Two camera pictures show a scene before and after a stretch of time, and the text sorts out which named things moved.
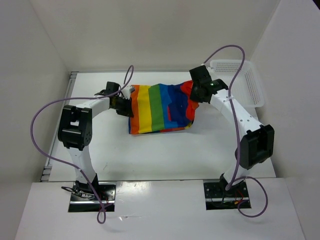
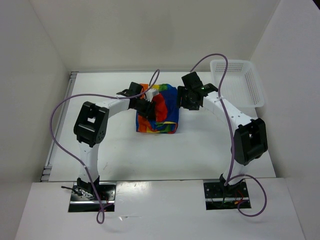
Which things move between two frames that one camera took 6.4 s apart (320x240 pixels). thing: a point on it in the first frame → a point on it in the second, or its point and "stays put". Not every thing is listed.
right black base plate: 217,198 stays put
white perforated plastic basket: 246,86 stays put
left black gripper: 128,111 → 149,113
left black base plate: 105,195 stays put
